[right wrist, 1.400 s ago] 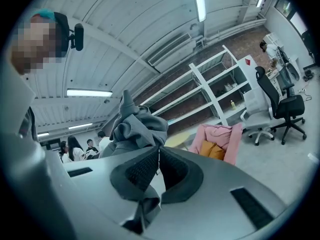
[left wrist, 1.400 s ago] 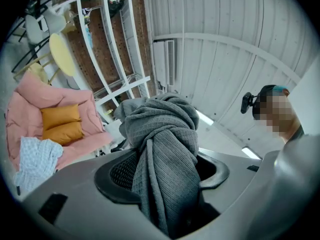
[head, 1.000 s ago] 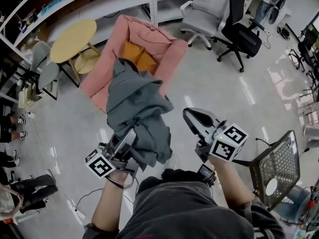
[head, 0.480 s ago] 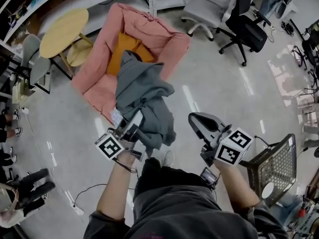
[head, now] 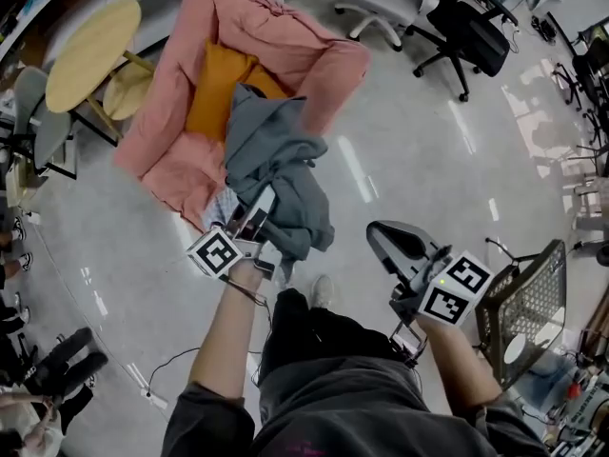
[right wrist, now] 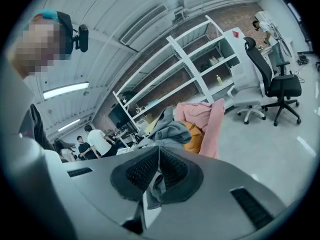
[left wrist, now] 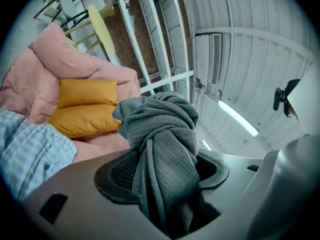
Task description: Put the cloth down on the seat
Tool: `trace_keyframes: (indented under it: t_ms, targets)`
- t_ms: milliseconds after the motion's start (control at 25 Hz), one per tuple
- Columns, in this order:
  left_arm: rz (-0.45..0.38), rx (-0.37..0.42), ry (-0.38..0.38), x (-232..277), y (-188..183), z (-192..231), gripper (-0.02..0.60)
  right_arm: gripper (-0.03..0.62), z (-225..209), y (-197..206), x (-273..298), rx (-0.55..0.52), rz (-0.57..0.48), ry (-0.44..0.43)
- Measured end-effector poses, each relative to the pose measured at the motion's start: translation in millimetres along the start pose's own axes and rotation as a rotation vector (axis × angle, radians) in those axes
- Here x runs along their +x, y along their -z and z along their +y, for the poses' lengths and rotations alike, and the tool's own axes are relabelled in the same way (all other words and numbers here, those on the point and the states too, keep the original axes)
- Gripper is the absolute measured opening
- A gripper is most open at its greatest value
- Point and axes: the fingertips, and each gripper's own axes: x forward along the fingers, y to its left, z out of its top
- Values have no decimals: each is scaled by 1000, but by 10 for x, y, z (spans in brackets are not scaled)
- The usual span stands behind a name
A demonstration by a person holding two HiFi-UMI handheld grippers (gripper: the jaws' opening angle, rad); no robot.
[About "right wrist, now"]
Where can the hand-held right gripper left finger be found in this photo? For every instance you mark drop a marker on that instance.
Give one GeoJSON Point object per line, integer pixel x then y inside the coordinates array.
{"type": "Point", "coordinates": [100, 196]}

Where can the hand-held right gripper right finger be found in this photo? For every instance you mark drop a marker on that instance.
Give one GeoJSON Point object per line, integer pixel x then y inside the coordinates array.
{"type": "Point", "coordinates": [212, 204]}

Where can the pink lounge chair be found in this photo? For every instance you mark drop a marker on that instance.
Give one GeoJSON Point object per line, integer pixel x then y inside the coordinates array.
{"type": "Point", "coordinates": [212, 124]}

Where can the grey garment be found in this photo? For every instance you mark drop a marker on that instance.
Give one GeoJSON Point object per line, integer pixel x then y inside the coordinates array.
{"type": "Point", "coordinates": [170, 134]}

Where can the orange cloth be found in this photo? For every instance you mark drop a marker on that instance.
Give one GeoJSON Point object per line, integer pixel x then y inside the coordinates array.
{"type": "Point", "coordinates": [194, 142]}

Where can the long ceiling light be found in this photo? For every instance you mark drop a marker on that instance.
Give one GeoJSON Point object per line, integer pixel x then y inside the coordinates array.
{"type": "Point", "coordinates": [65, 89]}
{"type": "Point", "coordinates": [68, 125]}

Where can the black monitor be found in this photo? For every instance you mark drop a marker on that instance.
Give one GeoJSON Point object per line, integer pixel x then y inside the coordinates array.
{"type": "Point", "coordinates": [118, 115]}

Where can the person's dark grey shirt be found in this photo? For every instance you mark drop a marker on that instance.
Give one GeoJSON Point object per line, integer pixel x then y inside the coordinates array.
{"type": "Point", "coordinates": [35, 126]}

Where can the white office chair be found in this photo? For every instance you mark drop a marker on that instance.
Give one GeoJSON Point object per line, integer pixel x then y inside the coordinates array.
{"type": "Point", "coordinates": [246, 91]}

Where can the green drink bottle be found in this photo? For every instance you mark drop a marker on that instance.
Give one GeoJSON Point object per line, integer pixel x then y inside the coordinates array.
{"type": "Point", "coordinates": [219, 80]}

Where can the black high-back office chair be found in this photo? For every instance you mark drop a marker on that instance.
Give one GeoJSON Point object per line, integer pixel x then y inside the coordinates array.
{"type": "Point", "coordinates": [282, 86]}

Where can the white metal shelving unit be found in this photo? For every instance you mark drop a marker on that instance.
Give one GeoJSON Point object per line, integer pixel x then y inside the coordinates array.
{"type": "Point", "coordinates": [180, 66]}

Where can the white desk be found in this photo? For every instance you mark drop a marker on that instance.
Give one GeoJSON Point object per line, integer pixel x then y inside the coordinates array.
{"type": "Point", "coordinates": [267, 56]}

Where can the person's head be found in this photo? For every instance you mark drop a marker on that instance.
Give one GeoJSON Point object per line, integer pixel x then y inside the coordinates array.
{"type": "Point", "coordinates": [37, 46]}

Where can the ceiling air vent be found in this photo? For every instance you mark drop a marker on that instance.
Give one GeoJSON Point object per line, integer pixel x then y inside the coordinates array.
{"type": "Point", "coordinates": [145, 24]}

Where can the head-mounted black camera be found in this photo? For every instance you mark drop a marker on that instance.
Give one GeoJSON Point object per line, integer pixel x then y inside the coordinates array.
{"type": "Point", "coordinates": [83, 37]}

